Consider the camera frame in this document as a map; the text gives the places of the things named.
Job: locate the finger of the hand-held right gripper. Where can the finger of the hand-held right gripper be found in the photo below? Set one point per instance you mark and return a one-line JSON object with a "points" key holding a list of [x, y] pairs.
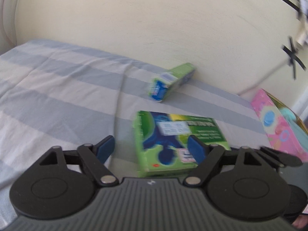
{"points": [[281, 158]]}

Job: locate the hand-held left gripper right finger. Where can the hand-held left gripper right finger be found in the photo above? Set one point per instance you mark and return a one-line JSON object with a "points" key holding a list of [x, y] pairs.
{"points": [[196, 149]]}

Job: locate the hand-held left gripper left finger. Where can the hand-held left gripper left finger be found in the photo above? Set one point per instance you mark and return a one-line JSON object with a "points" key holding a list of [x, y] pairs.
{"points": [[105, 147]]}

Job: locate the pink printed storage box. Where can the pink printed storage box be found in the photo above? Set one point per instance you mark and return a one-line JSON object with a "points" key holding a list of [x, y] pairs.
{"points": [[272, 118]]}

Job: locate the large green box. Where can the large green box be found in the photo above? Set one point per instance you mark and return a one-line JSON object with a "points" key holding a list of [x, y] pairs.
{"points": [[156, 134]]}

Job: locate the teal round plush item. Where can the teal round plush item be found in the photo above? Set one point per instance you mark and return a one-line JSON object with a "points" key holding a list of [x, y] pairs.
{"points": [[288, 114]]}

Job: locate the small green carton box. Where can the small green carton box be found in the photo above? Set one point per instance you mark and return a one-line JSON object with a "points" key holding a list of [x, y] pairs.
{"points": [[173, 79]]}

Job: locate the blue white striped bedsheet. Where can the blue white striped bedsheet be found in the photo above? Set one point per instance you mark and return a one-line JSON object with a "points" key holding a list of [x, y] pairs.
{"points": [[48, 89]]}

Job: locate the black tape cross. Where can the black tape cross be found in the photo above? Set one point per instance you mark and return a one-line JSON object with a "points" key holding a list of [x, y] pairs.
{"points": [[292, 55]]}

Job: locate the white power strip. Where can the white power strip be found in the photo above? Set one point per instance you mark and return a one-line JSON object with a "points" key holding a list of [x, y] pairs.
{"points": [[302, 36]]}

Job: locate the black tape strips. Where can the black tape strips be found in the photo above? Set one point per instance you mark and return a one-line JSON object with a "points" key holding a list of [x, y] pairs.
{"points": [[290, 3]]}

